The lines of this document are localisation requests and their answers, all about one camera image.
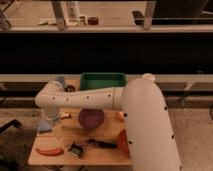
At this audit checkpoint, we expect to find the purple bowl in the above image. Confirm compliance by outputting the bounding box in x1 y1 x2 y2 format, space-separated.
78 109 105 129

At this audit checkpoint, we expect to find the blue cup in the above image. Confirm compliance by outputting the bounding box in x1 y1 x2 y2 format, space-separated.
55 76 65 86

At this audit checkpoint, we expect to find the dark red bowl on shelf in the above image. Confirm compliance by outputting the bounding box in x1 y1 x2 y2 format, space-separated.
87 17 99 25

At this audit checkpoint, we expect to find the blue sponge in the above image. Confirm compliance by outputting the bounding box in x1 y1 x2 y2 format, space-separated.
37 121 52 134

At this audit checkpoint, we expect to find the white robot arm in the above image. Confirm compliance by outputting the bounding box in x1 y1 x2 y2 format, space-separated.
35 78 183 171

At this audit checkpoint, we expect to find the black binder clip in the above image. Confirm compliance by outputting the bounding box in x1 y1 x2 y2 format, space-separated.
65 85 75 92

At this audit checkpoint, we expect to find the white bottle on shelf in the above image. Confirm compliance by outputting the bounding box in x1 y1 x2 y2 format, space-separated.
66 1 80 22

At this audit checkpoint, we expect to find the red chili pepper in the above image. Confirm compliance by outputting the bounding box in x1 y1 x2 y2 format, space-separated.
35 148 64 156

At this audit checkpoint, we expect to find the white cup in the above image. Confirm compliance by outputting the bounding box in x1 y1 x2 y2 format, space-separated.
142 73 156 82

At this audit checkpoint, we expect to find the green plastic tray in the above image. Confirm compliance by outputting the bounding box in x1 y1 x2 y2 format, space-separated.
79 72 127 90

